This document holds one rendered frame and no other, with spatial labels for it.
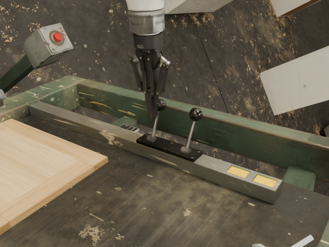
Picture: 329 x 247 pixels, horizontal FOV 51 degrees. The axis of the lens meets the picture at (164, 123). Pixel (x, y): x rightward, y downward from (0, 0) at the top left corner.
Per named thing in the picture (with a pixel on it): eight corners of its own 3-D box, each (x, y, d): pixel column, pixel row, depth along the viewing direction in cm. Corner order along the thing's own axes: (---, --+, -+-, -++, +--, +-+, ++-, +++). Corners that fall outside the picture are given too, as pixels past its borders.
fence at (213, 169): (41, 110, 137) (39, 100, 135) (281, 193, 86) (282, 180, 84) (30, 114, 133) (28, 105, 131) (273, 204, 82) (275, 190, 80)
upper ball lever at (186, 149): (182, 153, 98) (194, 107, 98) (194, 157, 96) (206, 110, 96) (176, 152, 95) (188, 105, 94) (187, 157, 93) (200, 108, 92)
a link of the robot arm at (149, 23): (149, 13, 81) (151, 38, 83) (171, 7, 87) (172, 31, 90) (120, 11, 86) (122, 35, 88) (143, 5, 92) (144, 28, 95)
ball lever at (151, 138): (149, 141, 105) (159, 98, 104) (159, 145, 103) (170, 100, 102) (141, 141, 101) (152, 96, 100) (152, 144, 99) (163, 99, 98)
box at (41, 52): (42, 39, 160) (61, 21, 147) (55, 62, 161) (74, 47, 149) (19, 45, 151) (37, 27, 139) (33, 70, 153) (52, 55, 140)
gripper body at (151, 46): (125, 33, 89) (128, 68, 93) (152, 37, 84) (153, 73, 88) (143, 27, 94) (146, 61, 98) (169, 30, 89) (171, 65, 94)
